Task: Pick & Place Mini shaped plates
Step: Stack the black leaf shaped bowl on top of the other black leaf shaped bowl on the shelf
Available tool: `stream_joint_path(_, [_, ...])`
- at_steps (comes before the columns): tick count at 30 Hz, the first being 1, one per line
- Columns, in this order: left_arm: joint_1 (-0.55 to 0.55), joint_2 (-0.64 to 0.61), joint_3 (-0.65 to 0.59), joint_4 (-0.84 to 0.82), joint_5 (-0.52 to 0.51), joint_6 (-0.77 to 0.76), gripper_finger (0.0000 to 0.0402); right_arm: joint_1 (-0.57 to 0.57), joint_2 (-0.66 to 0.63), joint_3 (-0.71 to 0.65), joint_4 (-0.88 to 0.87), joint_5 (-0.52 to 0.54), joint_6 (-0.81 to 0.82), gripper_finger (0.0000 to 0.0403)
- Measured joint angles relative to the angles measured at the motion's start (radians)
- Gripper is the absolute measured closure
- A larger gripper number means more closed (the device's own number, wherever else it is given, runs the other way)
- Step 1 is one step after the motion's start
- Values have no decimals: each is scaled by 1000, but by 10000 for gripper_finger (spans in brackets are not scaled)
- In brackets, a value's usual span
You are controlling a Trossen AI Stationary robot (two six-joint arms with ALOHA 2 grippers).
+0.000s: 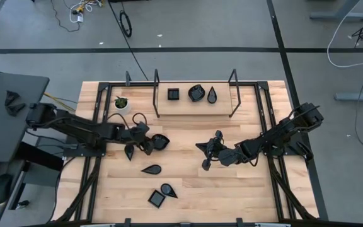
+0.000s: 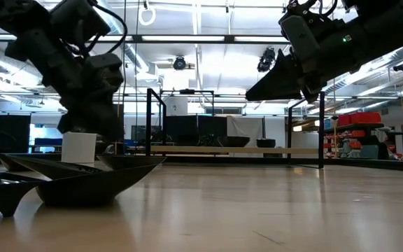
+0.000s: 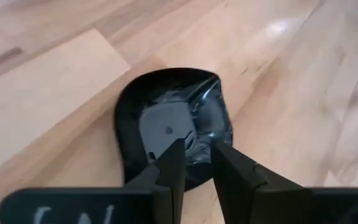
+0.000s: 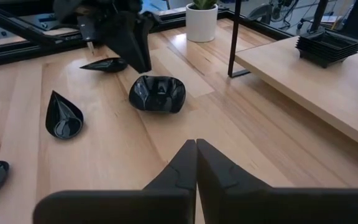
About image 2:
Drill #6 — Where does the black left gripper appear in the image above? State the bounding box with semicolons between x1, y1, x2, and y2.
42;52;125;143

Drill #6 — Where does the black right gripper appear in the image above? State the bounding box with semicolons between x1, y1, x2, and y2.
245;17;372;104

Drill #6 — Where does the small succulent in white pot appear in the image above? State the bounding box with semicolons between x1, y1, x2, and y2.
61;131;98;164

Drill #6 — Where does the white hanging sheet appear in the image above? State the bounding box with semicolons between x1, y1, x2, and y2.
226;115;265;148

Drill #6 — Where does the black partition panel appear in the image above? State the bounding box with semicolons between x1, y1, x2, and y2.
0;113;31;154
164;115;227;147

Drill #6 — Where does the wooden riser with black legs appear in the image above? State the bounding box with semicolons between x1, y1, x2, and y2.
145;87;326;169

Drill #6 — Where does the storage rack with red bins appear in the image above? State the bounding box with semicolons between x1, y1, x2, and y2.
318;111;398;161

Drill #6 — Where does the overhead LED light bar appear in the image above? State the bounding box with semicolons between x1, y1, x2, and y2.
0;34;290;45

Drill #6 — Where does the black overhead camera with cable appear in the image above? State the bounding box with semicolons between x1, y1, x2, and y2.
256;48;277;73

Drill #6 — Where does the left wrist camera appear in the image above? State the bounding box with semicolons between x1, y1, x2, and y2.
82;52;125;94

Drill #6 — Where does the black aluminium rig frame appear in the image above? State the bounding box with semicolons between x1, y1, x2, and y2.
0;150;403;173

